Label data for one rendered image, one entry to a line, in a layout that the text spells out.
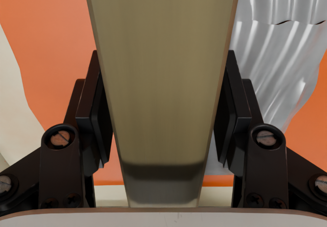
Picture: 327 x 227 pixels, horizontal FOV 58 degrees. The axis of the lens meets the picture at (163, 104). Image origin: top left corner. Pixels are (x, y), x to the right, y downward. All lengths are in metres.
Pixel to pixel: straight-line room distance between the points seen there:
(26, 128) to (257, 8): 0.20
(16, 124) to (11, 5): 0.11
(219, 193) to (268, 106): 0.15
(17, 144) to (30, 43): 0.12
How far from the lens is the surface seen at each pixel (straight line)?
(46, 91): 0.23
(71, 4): 0.18
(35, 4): 0.19
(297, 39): 0.20
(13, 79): 0.23
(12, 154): 0.31
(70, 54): 0.20
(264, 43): 0.19
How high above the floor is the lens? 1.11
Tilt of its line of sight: 43 degrees down
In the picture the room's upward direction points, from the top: 180 degrees counter-clockwise
